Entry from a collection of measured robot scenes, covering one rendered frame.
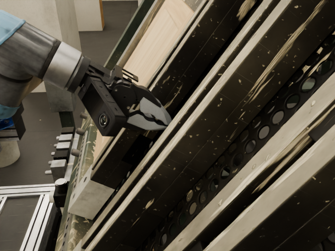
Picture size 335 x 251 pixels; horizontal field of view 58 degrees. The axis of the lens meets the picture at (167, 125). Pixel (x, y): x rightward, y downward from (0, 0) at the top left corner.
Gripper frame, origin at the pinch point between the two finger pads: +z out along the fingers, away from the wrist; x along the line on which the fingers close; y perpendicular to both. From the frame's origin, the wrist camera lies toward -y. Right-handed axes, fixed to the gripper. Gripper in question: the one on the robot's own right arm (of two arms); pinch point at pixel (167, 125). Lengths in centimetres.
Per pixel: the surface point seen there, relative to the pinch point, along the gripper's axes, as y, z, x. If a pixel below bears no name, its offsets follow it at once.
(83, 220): 5.2, -0.4, 38.0
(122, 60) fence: 74, -1, 16
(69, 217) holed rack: 6.8, -3.3, 40.2
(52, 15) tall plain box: 280, -48, 76
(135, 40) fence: 74, -1, 6
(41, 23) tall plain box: 280, -54, 90
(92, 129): 49, -2, 38
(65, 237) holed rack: 0.8, -3.4, 40.4
